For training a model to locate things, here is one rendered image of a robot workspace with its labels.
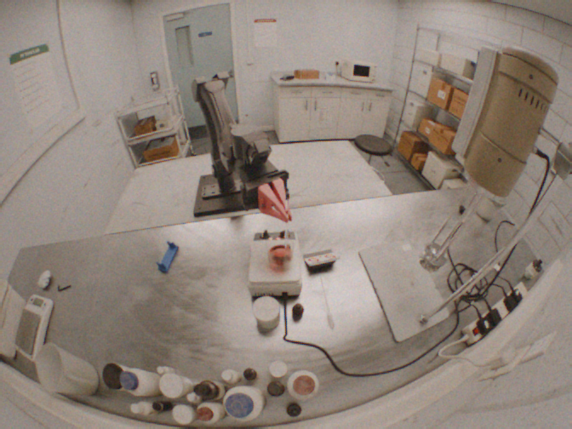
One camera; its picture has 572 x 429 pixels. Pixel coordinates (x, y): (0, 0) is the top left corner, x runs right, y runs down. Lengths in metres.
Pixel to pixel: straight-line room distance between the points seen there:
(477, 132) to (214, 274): 0.68
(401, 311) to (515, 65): 0.58
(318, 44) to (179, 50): 1.93
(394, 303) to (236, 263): 0.46
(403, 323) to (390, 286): 0.12
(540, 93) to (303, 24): 3.20
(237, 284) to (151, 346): 0.30
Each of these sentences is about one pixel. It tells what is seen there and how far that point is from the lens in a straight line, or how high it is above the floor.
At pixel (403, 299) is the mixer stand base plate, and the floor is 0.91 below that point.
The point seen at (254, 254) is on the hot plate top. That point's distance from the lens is 0.54.
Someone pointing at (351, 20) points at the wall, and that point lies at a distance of 3.65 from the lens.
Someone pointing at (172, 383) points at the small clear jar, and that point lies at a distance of 0.53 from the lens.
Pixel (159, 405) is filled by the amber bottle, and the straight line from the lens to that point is 0.55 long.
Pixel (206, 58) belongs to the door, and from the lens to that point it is 3.29.
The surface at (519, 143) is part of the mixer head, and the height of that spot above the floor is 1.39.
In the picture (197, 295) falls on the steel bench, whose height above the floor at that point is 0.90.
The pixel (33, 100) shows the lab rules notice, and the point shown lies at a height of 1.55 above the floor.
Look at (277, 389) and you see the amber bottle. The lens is 0.45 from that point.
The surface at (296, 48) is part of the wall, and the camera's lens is 3.36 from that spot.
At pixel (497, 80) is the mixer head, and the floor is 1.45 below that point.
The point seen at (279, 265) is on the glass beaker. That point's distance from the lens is 0.47.
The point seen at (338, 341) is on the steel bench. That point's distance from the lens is 0.56.
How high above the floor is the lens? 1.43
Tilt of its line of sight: 46 degrees down
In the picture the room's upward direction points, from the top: straight up
